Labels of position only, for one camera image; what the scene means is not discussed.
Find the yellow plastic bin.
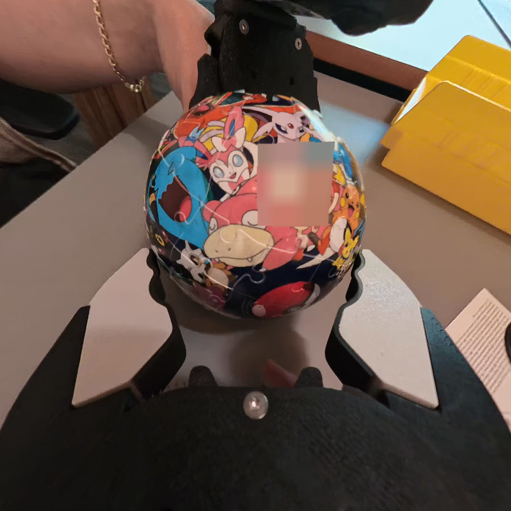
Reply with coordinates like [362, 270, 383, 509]
[393, 35, 511, 132]
[380, 81, 511, 236]

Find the person's right hand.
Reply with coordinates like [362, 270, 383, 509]
[263, 358, 299, 387]

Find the colourful puzzle ball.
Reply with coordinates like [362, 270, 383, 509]
[144, 90, 368, 320]

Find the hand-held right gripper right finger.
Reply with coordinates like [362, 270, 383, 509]
[324, 249, 440, 410]

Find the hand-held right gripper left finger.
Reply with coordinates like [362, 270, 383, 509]
[71, 248, 187, 409]

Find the person's left forearm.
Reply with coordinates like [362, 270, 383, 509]
[0, 0, 160, 95]

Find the person's left hand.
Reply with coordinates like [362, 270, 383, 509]
[153, 0, 217, 111]

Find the gold chain bracelet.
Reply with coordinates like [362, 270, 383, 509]
[92, 0, 147, 93]

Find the white instruction leaflet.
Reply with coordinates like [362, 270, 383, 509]
[445, 288, 511, 431]

